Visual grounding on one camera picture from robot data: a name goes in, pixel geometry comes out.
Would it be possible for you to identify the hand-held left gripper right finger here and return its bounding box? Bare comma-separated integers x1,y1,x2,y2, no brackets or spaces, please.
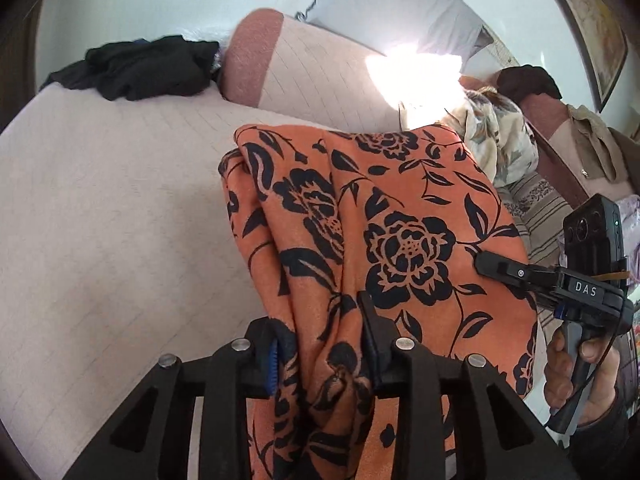
357,290,581,480

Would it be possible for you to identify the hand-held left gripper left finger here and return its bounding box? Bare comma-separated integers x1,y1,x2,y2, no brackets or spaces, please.
65,317,296,480

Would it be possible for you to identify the cream floral quilt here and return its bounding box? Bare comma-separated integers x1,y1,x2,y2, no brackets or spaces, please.
400,87,541,186

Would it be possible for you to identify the pink quilted bolster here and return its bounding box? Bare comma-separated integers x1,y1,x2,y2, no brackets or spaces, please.
220,7,416,131

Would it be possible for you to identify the black garment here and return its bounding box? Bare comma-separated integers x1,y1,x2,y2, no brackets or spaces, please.
42,35,221,102

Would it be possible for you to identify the person's right hand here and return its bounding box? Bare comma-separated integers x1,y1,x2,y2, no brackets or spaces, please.
544,332,621,413

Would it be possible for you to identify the framed wall picture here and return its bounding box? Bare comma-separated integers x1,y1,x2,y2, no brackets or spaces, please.
540,0,628,113

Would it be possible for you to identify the lilac cloth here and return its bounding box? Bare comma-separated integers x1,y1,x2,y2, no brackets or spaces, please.
617,195,640,286

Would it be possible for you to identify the grey pillow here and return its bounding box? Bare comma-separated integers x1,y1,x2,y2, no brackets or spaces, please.
295,0,493,78

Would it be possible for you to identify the orange floral blouse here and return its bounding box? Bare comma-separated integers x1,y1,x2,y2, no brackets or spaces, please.
217,124,546,480

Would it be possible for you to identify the dark brown cloth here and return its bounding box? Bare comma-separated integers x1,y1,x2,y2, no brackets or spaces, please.
495,65,563,101

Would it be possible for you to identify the dark clothes pile on right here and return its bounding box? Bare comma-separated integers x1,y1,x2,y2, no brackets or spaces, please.
460,72,640,216

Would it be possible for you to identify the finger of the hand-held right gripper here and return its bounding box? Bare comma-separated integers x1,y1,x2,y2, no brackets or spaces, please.
474,250,557,294

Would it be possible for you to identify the beige jacket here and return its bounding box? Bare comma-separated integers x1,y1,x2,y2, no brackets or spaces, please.
550,105,640,186

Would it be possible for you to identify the person's right forearm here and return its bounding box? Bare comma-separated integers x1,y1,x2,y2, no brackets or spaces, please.
567,392,640,480

